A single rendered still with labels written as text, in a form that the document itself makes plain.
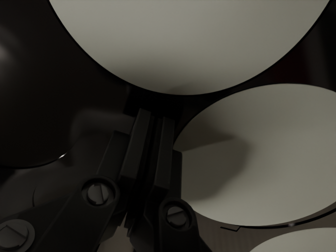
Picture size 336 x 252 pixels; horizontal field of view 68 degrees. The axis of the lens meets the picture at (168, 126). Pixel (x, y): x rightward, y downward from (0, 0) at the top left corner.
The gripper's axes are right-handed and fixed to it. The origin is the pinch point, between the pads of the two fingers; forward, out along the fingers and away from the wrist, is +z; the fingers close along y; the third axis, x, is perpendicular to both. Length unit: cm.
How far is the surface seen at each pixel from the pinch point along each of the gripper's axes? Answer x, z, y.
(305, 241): -4.5, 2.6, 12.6
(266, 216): -3.3, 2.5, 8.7
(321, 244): -4.4, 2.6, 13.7
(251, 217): -3.8, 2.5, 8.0
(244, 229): -5.1, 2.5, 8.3
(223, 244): -7.3, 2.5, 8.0
